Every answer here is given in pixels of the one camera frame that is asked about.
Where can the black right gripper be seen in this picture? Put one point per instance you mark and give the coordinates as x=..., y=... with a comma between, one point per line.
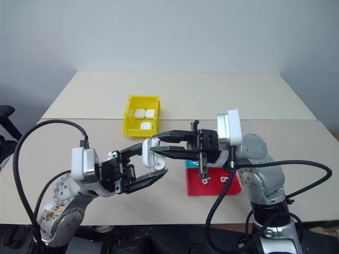
x=210, y=145

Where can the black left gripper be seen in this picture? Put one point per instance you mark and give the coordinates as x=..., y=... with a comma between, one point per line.
x=111, y=172

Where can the white earbud case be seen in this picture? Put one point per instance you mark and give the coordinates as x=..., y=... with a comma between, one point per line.
x=146, y=125
x=139, y=113
x=150, y=114
x=147, y=158

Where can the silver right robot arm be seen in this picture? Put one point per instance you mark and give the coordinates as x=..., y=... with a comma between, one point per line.
x=259, y=169

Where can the closed white earbud case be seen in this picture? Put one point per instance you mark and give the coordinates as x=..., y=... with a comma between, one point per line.
x=146, y=125
x=150, y=114
x=139, y=113

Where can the yellow plastic bin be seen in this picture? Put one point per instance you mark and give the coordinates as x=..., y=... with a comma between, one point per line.
x=128, y=124

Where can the teal tray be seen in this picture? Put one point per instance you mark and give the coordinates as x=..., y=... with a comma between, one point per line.
x=188, y=164

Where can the red tray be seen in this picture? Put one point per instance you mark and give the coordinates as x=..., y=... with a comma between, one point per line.
x=196, y=186

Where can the black chair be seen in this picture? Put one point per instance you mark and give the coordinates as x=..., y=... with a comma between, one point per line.
x=8, y=132

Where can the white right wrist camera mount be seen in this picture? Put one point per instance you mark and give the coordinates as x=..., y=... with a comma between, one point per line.
x=234, y=127

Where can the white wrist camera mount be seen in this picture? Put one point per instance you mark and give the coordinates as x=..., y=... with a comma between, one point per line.
x=234, y=127
x=79, y=164

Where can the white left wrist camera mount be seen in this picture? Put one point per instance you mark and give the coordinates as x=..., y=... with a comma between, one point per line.
x=79, y=164

